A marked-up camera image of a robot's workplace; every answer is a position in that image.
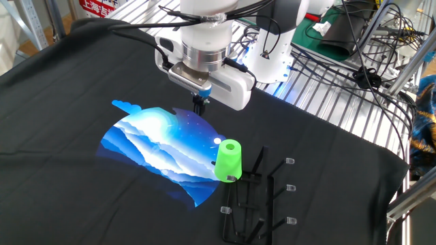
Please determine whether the white crumpled paper scrap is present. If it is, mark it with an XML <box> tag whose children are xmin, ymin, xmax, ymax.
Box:
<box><xmin>311</xmin><ymin>20</ymin><xmax>332</xmax><ymax>37</ymax></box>

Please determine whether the green cutting mat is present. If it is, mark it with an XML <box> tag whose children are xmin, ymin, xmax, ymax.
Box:
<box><xmin>291</xmin><ymin>7</ymin><xmax>352</xmax><ymax>63</ymax></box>

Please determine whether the red and white sign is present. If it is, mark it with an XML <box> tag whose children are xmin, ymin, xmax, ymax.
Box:
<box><xmin>78</xmin><ymin>0</ymin><xmax>121</xmax><ymax>18</ymax></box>

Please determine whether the slanted aluminium frame profile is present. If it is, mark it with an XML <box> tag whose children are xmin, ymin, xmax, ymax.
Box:
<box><xmin>386</xmin><ymin>43</ymin><xmax>436</xmax><ymax>98</ymax></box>

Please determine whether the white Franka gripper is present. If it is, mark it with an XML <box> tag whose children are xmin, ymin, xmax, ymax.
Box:
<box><xmin>154</xmin><ymin>35</ymin><xmax>257</xmax><ymax>117</ymax></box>

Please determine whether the grey perforated shelf upright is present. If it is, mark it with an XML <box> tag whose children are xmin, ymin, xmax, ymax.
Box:
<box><xmin>12</xmin><ymin>0</ymin><xmax>49</xmax><ymax>52</ymax></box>

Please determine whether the thick black camera cable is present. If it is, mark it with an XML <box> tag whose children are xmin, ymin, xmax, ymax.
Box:
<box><xmin>108</xmin><ymin>21</ymin><xmax>175</xmax><ymax>71</ymax></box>

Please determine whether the green plastic cup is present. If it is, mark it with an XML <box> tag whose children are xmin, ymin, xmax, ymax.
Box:
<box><xmin>213</xmin><ymin>137</ymin><xmax>243</xmax><ymax>184</ymax></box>

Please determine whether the black rolled mat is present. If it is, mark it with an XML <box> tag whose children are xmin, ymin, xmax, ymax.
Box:
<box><xmin>319</xmin><ymin>5</ymin><xmax>373</xmax><ymax>58</ymax></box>

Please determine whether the blue and gold patterned fabric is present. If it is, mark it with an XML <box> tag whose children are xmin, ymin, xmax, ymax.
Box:
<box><xmin>409</xmin><ymin>74</ymin><xmax>436</xmax><ymax>182</ymax></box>

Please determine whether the black wire cup rack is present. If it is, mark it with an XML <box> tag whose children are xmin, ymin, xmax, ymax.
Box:
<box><xmin>219</xmin><ymin>145</ymin><xmax>298</xmax><ymax>245</ymax></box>

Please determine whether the black cable bundle along arm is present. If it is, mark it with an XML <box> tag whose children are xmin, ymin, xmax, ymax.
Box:
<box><xmin>157</xmin><ymin>0</ymin><xmax>277</xmax><ymax>27</ymax></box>

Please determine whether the coiled black cable bundle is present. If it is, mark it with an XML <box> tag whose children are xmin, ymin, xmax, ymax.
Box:
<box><xmin>352</xmin><ymin>65</ymin><xmax>383</xmax><ymax>90</ymax></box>

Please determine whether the black cloth with blue print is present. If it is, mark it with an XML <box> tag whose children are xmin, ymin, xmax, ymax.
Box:
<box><xmin>0</xmin><ymin>18</ymin><xmax>410</xmax><ymax>245</ymax></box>

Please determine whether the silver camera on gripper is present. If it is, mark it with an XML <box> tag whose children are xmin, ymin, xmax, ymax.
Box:
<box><xmin>167</xmin><ymin>62</ymin><xmax>213</xmax><ymax>99</ymax></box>

